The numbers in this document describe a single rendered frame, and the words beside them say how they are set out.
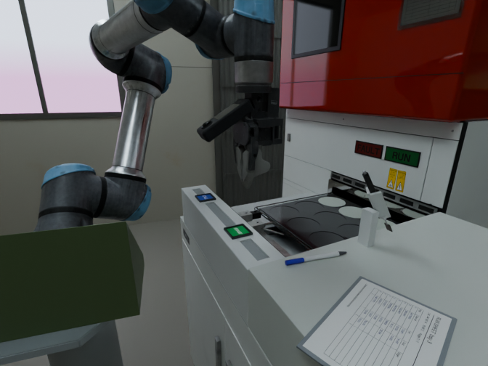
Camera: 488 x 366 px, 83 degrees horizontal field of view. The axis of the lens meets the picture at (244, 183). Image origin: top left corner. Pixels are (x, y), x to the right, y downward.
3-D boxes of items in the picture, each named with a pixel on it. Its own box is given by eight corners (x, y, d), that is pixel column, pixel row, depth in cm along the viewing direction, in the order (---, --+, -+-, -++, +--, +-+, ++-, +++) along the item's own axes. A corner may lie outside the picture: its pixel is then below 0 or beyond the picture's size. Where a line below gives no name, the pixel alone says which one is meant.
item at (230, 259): (206, 217, 110) (205, 184, 105) (284, 311, 63) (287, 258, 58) (183, 222, 106) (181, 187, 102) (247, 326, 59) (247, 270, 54)
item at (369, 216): (372, 235, 67) (381, 183, 62) (386, 242, 63) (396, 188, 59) (354, 241, 64) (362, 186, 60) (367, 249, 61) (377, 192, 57)
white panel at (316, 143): (286, 181, 155) (290, 107, 142) (436, 253, 85) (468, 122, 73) (282, 181, 154) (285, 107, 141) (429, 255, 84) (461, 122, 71)
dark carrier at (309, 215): (332, 194, 113) (332, 193, 113) (412, 230, 84) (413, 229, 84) (259, 209, 99) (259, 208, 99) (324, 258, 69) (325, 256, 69)
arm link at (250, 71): (245, 59, 49) (226, 63, 56) (245, 86, 50) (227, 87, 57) (280, 61, 52) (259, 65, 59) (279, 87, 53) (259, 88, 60)
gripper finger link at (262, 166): (272, 189, 60) (274, 147, 57) (248, 193, 58) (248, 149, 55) (265, 184, 63) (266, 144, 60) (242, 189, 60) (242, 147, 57)
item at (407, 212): (329, 198, 122) (331, 178, 119) (430, 245, 84) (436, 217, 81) (326, 199, 121) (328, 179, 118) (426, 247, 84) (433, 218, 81)
